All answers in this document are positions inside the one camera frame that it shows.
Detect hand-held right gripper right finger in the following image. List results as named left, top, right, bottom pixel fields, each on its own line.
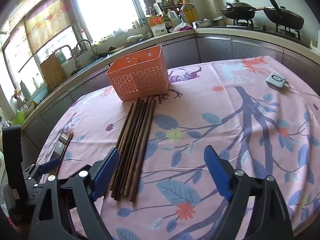
left=204, top=145, right=294, bottom=240

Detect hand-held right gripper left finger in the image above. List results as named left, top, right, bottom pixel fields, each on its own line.
left=31, top=148, right=120, bottom=240

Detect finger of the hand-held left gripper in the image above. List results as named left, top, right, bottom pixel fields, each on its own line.
left=24, top=159, right=61, bottom=203

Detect bundle of wooden chopsticks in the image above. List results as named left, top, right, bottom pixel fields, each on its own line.
left=109, top=97, right=157, bottom=202

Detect pink plastic basket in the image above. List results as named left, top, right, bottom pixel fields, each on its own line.
left=106, top=45, right=170, bottom=102

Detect smartphone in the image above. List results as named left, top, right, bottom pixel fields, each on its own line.
left=49, top=131, right=74, bottom=176

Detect green plastic container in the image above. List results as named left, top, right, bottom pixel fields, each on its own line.
left=12, top=110, right=26, bottom=126

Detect pink floral tablecloth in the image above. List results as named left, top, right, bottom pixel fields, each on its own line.
left=36, top=55, right=320, bottom=240

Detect grey kettle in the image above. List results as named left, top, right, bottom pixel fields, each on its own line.
left=20, top=80, right=31, bottom=101

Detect wooden cutting board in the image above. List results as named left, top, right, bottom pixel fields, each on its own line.
left=40, top=52, right=67, bottom=90

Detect white round device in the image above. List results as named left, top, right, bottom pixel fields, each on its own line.
left=265, top=72, right=289, bottom=88

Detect metal faucet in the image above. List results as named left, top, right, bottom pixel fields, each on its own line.
left=55, top=44, right=81, bottom=68
left=75, top=39, right=97, bottom=58

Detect printed roller blind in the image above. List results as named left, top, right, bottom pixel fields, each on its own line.
left=4, top=26, right=33, bottom=66
left=24, top=0, right=71, bottom=48

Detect grey kitchen cabinets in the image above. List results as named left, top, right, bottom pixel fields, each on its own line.
left=21, top=27, right=320, bottom=155

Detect purple plastic bag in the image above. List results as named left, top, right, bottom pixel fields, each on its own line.
left=175, top=22, right=194, bottom=32

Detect metal tray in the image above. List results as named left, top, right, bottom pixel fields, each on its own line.
left=195, top=17, right=227, bottom=28

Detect gas stove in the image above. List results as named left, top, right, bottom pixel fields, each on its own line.
left=225, top=17, right=313, bottom=48

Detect white bag orange label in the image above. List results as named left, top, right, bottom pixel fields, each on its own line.
left=147, top=16, right=168, bottom=37

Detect white plastic jug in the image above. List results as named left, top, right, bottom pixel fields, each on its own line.
left=167, top=9, right=180, bottom=27

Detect black wok with lid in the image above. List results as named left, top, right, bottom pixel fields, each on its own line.
left=220, top=0, right=265, bottom=21

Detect yellow oil bottle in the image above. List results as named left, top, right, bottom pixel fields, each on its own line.
left=181, top=1, right=198, bottom=23

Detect white cable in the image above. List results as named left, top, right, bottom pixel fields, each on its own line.
left=285, top=84, right=320, bottom=99

